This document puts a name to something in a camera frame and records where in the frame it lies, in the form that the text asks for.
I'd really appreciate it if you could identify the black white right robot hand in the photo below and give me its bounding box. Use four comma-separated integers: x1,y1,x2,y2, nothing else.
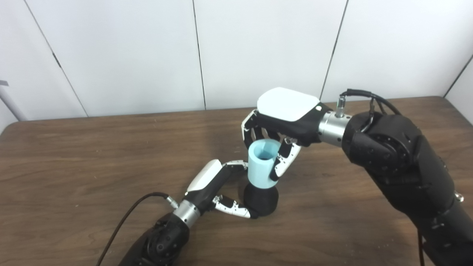
241,87,333,181

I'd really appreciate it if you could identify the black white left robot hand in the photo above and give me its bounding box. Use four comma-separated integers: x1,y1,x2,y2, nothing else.
184,159,259,219

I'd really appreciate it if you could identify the light-blue hose piece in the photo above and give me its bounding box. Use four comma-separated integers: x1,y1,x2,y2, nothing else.
247,140,282,189

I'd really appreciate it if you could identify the black flared nozzle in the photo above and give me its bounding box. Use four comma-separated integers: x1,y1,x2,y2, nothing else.
244,183,279,217

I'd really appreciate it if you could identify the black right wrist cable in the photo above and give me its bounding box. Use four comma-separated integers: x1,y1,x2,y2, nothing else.
334,89,401,119

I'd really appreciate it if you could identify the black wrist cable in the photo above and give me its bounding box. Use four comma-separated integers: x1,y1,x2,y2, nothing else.
95,192,180,266
334,89,401,119

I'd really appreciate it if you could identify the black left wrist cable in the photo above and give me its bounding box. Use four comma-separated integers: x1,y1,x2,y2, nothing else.
95,192,180,266

